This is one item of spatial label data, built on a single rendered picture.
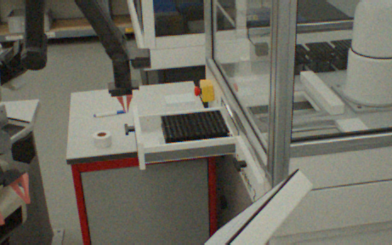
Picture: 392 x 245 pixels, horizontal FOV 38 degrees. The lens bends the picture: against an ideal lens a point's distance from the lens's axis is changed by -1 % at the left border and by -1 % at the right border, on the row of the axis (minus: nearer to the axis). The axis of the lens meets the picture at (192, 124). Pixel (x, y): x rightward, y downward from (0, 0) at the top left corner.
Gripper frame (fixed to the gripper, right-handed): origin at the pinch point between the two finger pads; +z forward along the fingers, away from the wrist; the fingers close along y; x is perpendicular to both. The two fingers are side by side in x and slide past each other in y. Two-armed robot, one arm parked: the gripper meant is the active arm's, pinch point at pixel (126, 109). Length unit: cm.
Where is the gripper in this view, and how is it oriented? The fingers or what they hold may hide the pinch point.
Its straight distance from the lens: 192.3
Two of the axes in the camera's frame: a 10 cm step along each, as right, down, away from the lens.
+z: 0.5, 8.9, 4.6
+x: -1.7, -4.5, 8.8
